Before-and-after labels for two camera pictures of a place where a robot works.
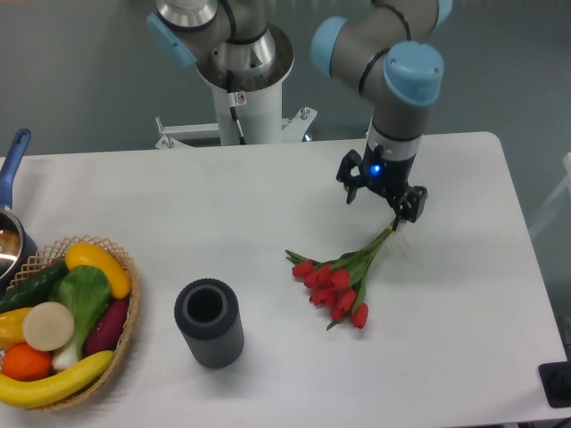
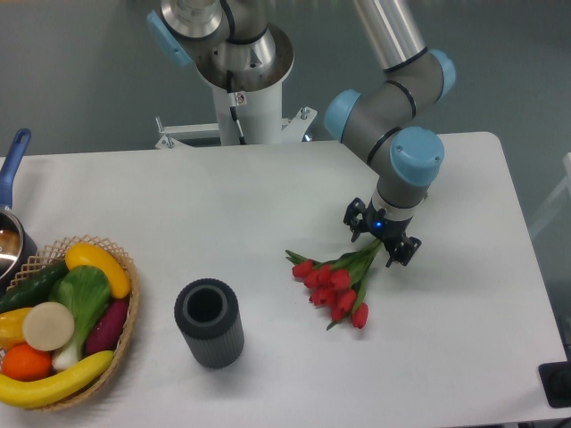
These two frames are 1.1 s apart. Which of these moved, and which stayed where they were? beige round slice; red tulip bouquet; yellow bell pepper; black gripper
Moved: black gripper
Stayed: beige round slice; yellow bell pepper; red tulip bouquet
